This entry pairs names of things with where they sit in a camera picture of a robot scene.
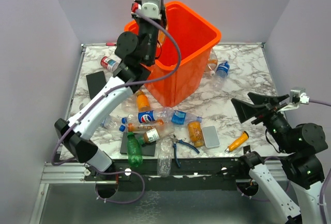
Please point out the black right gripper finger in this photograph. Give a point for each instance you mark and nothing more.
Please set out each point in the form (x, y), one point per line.
(246, 111)
(263, 99)

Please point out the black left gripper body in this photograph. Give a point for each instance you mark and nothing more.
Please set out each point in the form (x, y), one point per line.
(150, 33)

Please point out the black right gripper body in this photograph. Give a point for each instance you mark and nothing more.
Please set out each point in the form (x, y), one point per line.
(275, 121)

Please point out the clear bottle light blue label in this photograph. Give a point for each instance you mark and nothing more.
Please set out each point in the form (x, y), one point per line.
(184, 118)

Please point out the small orange juice bottle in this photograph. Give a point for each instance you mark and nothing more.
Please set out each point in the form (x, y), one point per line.
(142, 102)

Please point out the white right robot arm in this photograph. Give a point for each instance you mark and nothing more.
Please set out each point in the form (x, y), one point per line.
(300, 163)

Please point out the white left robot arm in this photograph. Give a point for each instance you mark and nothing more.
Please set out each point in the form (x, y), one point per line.
(137, 52)

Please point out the orange plastic bin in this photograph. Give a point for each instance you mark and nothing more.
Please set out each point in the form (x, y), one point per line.
(195, 37)

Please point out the orange utility knife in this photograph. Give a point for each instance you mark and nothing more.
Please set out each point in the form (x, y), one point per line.
(238, 142)

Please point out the grey metal tin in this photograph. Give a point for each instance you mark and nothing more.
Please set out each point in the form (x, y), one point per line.
(210, 136)

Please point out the red screwdriver at back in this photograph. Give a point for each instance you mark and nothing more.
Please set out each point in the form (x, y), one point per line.
(111, 44)

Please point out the red label water bottle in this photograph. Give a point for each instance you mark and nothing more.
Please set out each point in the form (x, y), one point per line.
(109, 64)

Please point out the orange bottle near tin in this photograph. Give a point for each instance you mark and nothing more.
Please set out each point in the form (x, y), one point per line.
(195, 133)

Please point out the black foam block left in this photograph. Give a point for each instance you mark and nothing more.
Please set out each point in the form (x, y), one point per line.
(95, 83)

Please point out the clear crushed bottle front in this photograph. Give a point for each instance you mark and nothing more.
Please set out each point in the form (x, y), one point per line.
(164, 158)

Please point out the pepsi bottle blue label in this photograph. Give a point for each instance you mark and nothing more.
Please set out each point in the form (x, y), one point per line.
(163, 114)

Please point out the brown tea bottle white label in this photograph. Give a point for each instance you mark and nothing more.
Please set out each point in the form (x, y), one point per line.
(156, 133)

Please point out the orange label slim bottle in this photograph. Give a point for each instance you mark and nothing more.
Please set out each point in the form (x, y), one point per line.
(140, 127)

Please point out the black foam pad front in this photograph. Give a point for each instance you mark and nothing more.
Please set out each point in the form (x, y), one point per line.
(147, 149)

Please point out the green plastic bottle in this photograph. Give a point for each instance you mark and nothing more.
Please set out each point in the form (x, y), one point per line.
(134, 152)

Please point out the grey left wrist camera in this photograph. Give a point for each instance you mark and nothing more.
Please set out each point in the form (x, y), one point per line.
(152, 8)

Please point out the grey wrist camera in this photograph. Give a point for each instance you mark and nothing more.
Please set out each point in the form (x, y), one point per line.
(152, 8)
(297, 98)

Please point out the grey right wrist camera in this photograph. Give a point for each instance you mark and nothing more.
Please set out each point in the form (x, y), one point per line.
(297, 98)

